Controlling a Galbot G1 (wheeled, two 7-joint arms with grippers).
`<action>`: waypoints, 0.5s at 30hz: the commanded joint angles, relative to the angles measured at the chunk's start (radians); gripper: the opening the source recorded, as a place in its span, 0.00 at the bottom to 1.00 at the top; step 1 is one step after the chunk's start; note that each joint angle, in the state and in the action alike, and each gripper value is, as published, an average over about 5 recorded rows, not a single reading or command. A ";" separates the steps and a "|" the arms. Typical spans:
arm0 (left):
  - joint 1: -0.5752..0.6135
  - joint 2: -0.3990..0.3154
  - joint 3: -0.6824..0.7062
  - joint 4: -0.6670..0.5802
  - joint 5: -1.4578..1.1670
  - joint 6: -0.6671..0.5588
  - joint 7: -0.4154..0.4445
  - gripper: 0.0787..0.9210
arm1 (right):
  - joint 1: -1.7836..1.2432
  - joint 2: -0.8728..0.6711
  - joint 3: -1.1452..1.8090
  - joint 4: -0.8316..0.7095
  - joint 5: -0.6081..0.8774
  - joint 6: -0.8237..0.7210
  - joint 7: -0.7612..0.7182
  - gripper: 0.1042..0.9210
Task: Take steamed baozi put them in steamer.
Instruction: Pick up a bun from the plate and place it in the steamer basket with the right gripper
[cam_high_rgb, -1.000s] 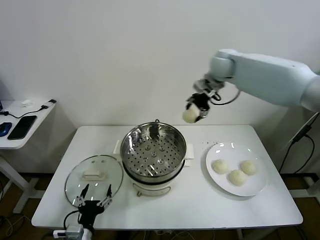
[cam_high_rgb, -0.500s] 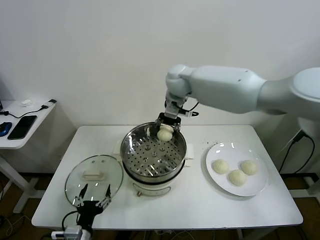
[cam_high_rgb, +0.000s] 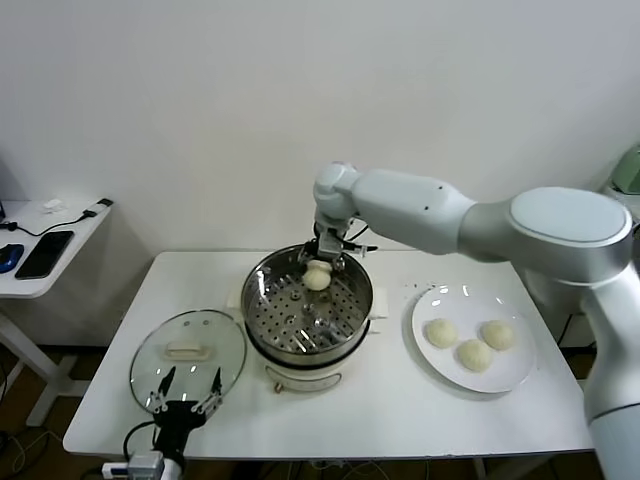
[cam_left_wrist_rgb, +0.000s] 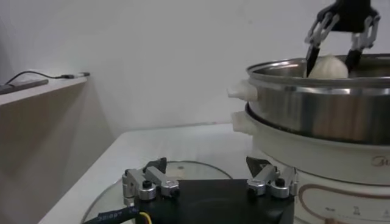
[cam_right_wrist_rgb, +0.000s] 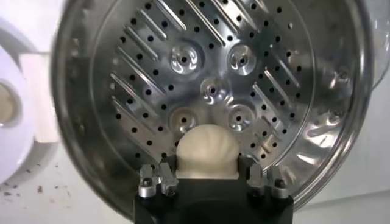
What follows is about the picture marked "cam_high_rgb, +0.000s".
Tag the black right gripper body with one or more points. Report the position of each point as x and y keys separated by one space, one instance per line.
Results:
x=316 y=237

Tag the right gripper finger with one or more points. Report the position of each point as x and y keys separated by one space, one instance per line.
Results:
x=341 y=261
x=304 y=255

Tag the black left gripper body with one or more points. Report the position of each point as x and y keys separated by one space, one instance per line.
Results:
x=172 y=420

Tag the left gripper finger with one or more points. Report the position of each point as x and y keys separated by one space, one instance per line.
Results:
x=165 y=382
x=216 y=387

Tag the white steamed baozi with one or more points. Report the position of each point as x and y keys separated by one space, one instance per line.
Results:
x=441 y=334
x=497 y=335
x=474 y=356
x=316 y=280

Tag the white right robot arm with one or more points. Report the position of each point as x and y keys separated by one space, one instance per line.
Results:
x=410 y=205

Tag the perforated steel steamer basket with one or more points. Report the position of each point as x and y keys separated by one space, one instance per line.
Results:
x=280 y=320

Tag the cream electric cooker pot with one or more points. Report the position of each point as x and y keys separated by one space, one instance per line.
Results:
x=300 y=375

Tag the white round plate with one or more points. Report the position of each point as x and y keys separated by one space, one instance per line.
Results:
x=440 y=365

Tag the white side table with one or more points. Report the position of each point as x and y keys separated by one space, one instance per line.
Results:
x=25 y=290

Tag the black smartphone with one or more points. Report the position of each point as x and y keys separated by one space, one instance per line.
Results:
x=45 y=255

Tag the blue computer mouse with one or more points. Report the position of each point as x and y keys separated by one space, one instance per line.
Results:
x=10 y=257

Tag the small white case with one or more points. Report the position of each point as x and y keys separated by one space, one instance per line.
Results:
x=52 y=205

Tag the pale green appliance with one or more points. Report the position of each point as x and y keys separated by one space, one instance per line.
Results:
x=631 y=167

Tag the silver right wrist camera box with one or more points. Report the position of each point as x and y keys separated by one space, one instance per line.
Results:
x=328 y=245

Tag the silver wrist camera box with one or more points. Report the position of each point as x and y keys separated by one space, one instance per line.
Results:
x=145 y=452
x=328 y=245

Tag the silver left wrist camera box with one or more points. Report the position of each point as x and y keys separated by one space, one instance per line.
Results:
x=145 y=452

